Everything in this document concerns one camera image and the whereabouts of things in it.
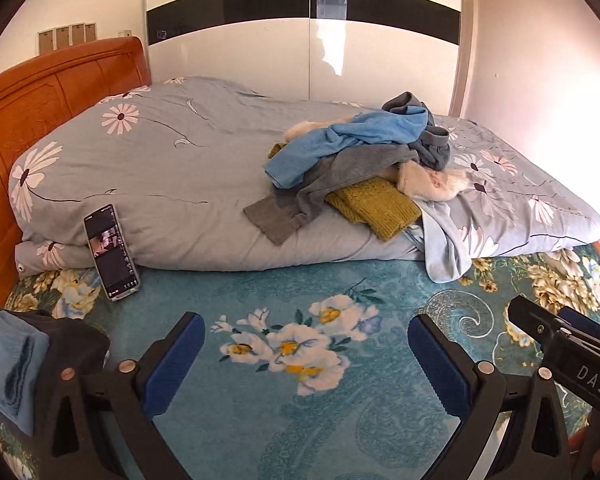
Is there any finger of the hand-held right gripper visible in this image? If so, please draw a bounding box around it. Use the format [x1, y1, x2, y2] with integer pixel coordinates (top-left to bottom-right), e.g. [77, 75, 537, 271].
[557, 306, 600, 356]
[510, 296, 566, 343]

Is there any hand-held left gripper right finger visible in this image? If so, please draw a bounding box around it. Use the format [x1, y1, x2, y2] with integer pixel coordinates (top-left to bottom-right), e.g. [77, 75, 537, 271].
[407, 312, 588, 480]

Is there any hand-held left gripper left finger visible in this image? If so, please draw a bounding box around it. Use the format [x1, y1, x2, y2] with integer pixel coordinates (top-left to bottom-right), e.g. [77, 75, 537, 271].
[45, 311, 206, 480]

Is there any light blue sweater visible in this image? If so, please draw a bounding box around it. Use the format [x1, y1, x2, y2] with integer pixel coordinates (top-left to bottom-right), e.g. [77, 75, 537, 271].
[265, 110, 428, 188]

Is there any pale blue thin cloth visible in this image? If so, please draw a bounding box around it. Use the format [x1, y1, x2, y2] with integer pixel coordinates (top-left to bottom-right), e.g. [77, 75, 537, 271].
[405, 200, 476, 283]

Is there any smartphone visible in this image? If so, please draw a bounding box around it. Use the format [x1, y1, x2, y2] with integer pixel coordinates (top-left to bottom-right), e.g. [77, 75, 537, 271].
[83, 203, 141, 302]

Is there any folded blue cloth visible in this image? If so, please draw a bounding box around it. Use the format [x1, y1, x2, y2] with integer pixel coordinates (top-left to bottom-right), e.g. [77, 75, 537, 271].
[0, 307, 51, 436]

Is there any white fluffy garment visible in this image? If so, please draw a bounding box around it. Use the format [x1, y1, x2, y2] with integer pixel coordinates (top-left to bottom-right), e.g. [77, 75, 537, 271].
[282, 115, 468, 203]

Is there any mustard knit sweater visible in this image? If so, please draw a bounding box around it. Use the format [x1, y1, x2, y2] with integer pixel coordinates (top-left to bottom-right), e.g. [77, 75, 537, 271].
[267, 142, 423, 241]

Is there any dark grey-blue garment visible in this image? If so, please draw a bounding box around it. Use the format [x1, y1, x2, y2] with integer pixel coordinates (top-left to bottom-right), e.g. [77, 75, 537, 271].
[381, 91, 453, 171]

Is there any grey floral duvet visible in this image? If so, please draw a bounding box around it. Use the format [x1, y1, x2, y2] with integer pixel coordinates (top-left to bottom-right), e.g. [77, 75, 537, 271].
[7, 76, 600, 278]

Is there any grey sweater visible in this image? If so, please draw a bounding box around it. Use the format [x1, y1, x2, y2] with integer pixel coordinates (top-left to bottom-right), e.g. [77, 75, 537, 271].
[243, 142, 421, 246]

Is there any wooden headboard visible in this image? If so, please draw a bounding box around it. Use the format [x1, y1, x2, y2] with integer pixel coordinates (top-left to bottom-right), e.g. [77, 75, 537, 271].
[0, 36, 152, 311]

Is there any white wardrobe with black stripe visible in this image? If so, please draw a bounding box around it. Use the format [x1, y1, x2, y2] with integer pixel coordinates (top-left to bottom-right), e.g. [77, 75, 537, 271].
[144, 0, 476, 116]

